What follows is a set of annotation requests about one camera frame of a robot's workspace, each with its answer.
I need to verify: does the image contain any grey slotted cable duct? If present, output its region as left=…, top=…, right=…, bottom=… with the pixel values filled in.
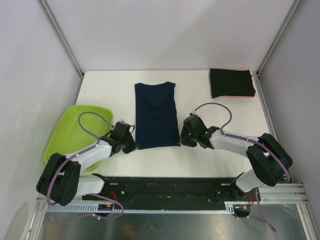
left=44, top=201, right=237, bottom=214

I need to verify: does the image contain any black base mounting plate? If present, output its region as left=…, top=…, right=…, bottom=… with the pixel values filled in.
left=94, top=174, right=255, bottom=202

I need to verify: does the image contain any navy blue t shirt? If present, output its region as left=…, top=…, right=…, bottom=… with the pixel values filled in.
left=134, top=81, right=180, bottom=150

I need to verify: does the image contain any aluminium frame post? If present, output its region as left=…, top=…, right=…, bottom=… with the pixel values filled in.
left=256, top=0, right=304, bottom=76
left=36, top=0, right=85, bottom=77

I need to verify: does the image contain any aluminium front frame rail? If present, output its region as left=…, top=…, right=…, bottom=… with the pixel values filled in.
left=36, top=181, right=307, bottom=204

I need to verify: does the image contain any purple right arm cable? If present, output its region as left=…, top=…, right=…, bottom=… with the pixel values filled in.
left=194, top=102, right=292, bottom=233

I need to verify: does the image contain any right aluminium frame post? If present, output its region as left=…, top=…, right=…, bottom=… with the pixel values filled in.
left=256, top=0, right=304, bottom=76

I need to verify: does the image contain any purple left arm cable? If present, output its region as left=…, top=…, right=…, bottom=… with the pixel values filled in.
left=46, top=111, right=125, bottom=226

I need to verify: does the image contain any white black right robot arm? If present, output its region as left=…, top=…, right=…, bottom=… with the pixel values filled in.
left=179, top=114, right=293, bottom=201

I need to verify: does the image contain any left aluminium frame post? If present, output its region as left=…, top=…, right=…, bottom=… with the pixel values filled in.
left=36, top=0, right=85, bottom=77

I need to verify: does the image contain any folded black t shirt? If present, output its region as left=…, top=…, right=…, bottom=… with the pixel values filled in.
left=209, top=67, right=256, bottom=99

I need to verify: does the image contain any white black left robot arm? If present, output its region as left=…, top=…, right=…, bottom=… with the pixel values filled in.
left=36, top=121, right=138, bottom=206

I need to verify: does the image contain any green plastic bin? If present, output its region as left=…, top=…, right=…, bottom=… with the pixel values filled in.
left=44, top=105, right=114, bottom=163

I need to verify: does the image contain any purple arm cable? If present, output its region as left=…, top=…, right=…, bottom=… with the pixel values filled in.
left=194, top=102, right=292, bottom=233
left=46, top=111, right=125, bottom=226

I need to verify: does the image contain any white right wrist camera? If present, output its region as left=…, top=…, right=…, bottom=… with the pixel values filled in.
left=191, top=109, right=201, bottom=118

